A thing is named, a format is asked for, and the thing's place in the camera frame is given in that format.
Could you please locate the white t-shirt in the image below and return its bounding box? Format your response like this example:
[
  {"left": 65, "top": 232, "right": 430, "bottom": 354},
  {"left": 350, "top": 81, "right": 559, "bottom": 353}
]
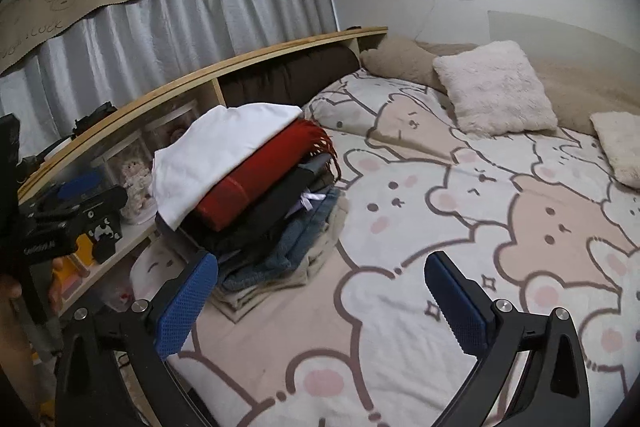
[{"left": 152, "top": 103, "right": 302, "bottom": 230}]

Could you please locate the person's left hand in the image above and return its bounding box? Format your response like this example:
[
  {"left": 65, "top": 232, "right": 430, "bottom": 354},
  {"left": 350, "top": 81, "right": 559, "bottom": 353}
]
[{"left": 1, "top": 275, "right": 39, "bottom": 416}]

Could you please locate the wooden bedside shelf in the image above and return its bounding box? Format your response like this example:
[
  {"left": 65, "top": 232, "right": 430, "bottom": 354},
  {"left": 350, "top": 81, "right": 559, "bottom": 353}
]
[{"left": 16, "top": 25, "right": 390, "bottom": 318}]

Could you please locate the doll in clear box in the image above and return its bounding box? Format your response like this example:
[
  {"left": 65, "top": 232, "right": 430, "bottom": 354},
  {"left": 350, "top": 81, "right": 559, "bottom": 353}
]
[{"left": 92, "top": 135, "right": 156, "bottom": 225}]

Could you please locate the beige knit garment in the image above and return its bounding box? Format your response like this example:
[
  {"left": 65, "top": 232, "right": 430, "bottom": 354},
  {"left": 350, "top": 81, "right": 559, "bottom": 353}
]
[{"left": 210, "top": 192, "right": 349, "bottom": 323}]

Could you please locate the grey curtain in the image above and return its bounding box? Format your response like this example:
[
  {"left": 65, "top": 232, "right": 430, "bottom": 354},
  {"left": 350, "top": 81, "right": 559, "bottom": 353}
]
[{"left": 1, "top": 0, "right": 336, "bottom": 156}]

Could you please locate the pink bear pattern bedsheet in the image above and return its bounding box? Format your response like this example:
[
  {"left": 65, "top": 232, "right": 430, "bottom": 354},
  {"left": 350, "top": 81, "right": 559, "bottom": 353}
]
[{"left": 169, "top": 72, "right": 639, "bottom": 426}]

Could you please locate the black folded garment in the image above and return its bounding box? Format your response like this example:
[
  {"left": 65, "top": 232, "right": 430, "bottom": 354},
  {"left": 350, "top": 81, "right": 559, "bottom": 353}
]
[{"left": 155, "top": 153, "right": 332, "bottom": 262}]

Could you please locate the red fringed scarf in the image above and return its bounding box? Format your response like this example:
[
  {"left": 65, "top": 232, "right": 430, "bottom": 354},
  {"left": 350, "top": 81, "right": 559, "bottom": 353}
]
[{"left": 192, "top": 119, "right": 336, "bottom": 232}]

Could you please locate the small white fluffy pillow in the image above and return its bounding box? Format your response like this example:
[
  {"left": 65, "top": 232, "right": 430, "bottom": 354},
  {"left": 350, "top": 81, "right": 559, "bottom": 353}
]
[{"left": 590, "top": 112, "right": 640, "bottom": 190}]

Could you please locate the large white fluffy pillow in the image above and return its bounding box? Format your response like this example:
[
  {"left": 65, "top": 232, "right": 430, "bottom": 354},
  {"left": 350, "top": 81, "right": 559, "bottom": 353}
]
[{"left": 433, "top": 40, "right": 558, "bottom": 136}]

